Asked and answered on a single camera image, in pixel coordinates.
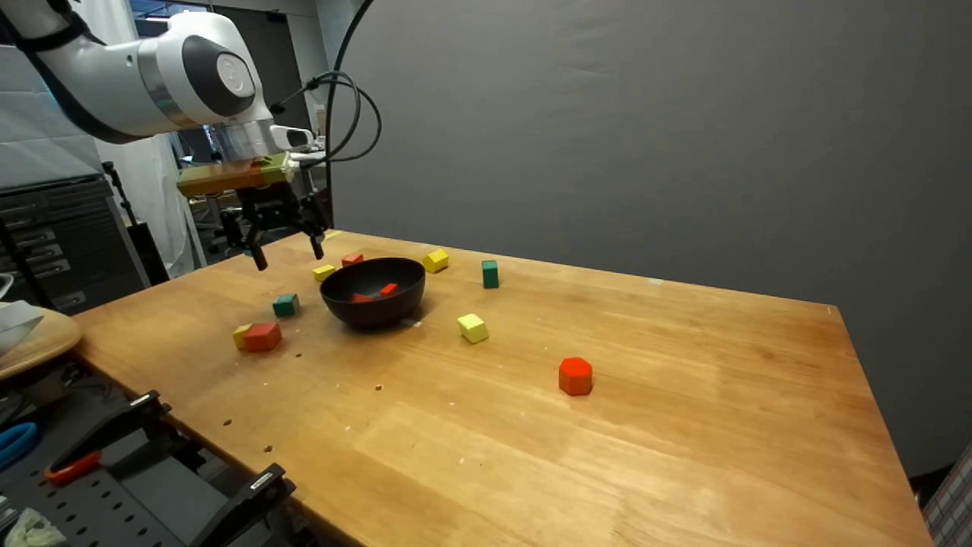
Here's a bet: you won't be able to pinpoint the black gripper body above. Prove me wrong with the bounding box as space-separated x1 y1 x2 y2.
237 182 332 233

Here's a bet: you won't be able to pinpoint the green block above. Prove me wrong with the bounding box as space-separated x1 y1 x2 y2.
271 295 299 315
480 259 502 289

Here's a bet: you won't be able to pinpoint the red cube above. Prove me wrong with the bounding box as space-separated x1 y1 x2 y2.
376 282 401 298

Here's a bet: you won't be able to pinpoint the yellow cube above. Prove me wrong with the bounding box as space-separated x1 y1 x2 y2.
458 314 490 344

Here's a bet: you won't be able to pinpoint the orange hexagonal block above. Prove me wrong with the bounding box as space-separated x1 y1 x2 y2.
559 357 591 397

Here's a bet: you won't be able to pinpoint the red triangular prism block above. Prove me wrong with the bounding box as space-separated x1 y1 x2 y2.
349 292 376 305

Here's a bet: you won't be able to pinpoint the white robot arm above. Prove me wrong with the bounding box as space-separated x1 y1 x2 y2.
0 0 326 163

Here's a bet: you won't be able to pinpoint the black bowl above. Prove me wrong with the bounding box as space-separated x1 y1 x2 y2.
319 259 424 332

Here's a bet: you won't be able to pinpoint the black drawer cabinet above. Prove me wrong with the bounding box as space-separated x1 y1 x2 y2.
0 175 149 315

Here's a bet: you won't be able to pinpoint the round wooden board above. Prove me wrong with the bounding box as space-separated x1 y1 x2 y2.
0 309 81 379

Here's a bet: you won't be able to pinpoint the white cloth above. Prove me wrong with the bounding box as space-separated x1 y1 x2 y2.
0 301 42 357

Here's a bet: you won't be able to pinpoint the black clamp front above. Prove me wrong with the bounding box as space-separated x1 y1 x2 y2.
192 464 295 547

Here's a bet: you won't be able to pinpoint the black pegboard tool tray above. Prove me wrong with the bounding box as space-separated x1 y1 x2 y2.
0 363 311 547

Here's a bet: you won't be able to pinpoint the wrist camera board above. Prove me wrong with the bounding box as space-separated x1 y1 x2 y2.
176 154 295 197

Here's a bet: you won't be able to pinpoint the red handled clamp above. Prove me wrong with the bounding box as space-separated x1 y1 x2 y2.
42 393 166 488

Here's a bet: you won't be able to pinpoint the blue handled scissors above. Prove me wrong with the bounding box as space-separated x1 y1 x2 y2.
0 423 39 470

